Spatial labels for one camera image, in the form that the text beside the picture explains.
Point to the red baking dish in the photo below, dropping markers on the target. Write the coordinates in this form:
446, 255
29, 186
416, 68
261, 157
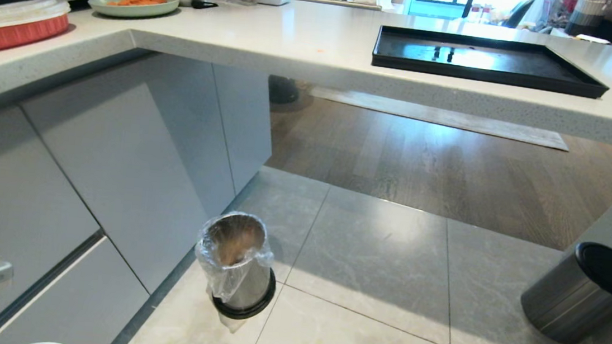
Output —
5, 30

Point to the pale green plate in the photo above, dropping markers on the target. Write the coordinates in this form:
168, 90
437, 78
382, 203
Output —
131, 7

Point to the small black object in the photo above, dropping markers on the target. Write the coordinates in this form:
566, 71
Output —
203, 4

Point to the open steel trash bin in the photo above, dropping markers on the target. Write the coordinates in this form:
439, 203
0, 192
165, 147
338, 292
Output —
240, 267

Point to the grey cabinet door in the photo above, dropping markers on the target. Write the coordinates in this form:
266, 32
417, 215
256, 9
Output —
246, 121
132, 172
5, 205

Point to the black rectangular tray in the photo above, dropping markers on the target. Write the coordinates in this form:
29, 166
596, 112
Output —
479, 59

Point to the steel bin with plastic liner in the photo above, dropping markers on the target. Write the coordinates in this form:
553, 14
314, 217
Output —
233, 277

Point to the steel bin with black lid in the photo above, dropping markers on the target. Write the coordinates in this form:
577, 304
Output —
580, 297

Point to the grey cabinet drawer front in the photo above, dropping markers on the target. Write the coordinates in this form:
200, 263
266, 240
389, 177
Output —
74, 307

